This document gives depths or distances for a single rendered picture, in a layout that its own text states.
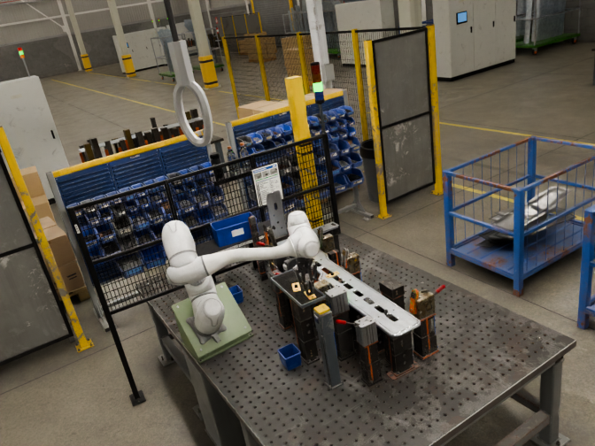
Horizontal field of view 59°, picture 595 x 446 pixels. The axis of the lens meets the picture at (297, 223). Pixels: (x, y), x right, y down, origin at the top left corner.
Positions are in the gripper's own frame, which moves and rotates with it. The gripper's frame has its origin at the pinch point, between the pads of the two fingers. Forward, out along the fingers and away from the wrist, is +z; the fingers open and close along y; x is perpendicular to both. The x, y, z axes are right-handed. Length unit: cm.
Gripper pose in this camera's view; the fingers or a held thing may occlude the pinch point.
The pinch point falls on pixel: (308, 288)
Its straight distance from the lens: 266.7
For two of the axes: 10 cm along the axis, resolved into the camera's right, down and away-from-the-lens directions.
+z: 1.5, 9.1, 3.9
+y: 9.3, -2.7, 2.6
